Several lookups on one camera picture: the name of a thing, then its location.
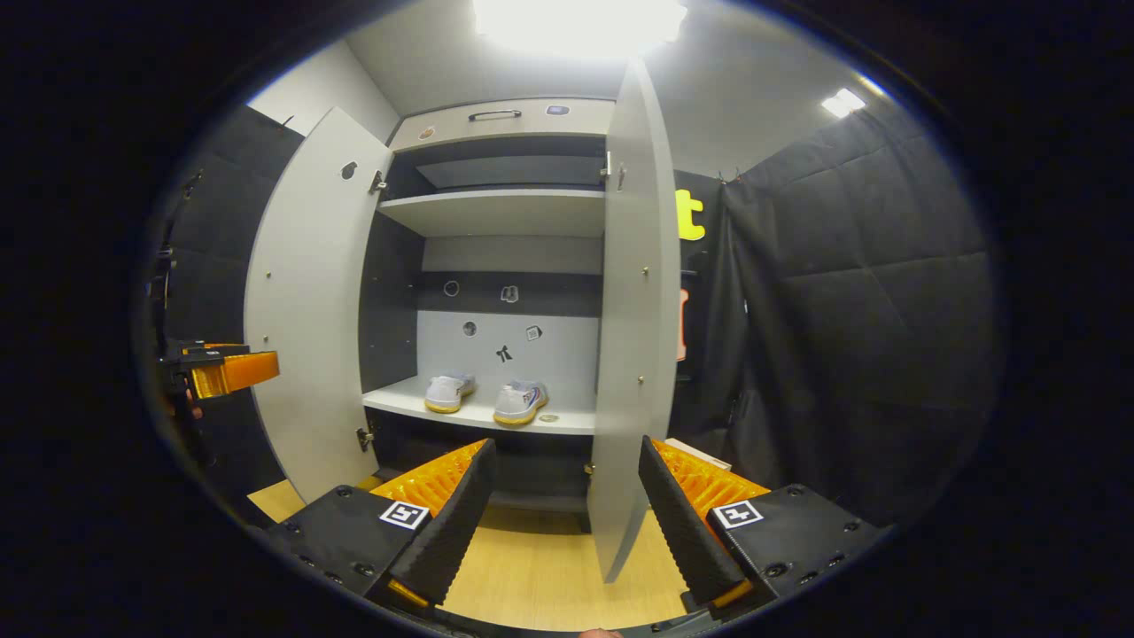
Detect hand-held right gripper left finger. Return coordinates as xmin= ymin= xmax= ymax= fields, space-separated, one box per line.
xmin=266 ymin=438 xmax=499 ymax=612

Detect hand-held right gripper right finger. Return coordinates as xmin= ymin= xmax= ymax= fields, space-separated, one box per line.
xmin=638 ymin=436 xmax=887 ymax=612

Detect grey cabinet door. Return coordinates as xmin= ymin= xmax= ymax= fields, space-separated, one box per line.
xmin=586 ymin=58 xmax=681 ymax=584
xmin=244 ymin=106 xmax=395 ymax=504

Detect small ceiling light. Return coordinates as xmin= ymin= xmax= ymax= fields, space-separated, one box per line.
xmin=819 ymin=87 xmax=867 ymax=119

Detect grey shoe cabinet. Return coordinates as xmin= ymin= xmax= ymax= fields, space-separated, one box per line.
xmin=359 ymin=97 xmax=617 ymax=533

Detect large ceiling light panel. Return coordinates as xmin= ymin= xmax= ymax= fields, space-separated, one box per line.
xmin=472 ymin=0 xmax=689 ymax=61

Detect white canvas shoe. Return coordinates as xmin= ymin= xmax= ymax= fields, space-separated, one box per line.
xmin=493 ymin=379 xmax=549 ymax=426
xmin=423 ymin=372 xmax=478 ymax=415

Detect white flat box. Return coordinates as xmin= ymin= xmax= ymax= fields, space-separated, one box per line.
xmin=664 ymin=438 xmax=733 ymax=471

